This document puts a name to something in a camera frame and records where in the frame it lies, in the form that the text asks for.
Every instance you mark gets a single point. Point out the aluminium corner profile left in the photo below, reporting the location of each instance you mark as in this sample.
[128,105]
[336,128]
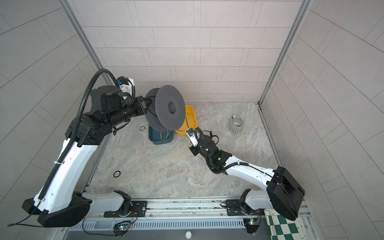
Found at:
[90,62]

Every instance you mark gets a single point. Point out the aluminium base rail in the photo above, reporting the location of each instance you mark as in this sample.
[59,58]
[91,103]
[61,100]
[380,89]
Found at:
[178,214]

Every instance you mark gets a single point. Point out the aluminium corner profile right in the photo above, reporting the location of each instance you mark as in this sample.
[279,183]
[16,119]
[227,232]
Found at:
[304,7]

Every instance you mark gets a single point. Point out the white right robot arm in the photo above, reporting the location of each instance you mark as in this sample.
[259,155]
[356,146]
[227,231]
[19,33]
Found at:
[279,190]

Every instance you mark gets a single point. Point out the grey perforated cable spool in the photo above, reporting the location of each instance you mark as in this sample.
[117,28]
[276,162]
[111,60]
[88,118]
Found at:
[167,109]

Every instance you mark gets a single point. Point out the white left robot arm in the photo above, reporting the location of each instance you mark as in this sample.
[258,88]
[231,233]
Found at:
[102,111]

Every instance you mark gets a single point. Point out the small white ball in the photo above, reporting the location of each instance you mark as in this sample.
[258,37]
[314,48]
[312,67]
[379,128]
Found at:
[188,235]

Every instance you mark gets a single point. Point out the aluminium corner profile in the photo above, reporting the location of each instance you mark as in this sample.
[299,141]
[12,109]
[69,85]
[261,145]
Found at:
[304,7]
[90,62]

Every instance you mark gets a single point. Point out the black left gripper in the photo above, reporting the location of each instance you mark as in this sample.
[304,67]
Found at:
[141,109]

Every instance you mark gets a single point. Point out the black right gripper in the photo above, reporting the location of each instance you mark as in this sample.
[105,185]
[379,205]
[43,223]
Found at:
[192,150]

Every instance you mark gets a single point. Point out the yellow plastic bin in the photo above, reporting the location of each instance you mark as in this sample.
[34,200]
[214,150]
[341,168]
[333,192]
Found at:
[190,121]

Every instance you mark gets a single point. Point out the striped ceramic mug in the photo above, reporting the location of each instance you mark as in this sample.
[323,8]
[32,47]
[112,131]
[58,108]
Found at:
[236,124]

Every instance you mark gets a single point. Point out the teal plastic bin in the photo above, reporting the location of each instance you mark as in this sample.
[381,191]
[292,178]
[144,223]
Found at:
[160,138]

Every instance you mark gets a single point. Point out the green white checkered cloth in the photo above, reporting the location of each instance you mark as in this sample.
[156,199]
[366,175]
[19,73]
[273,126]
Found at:
[281,228]

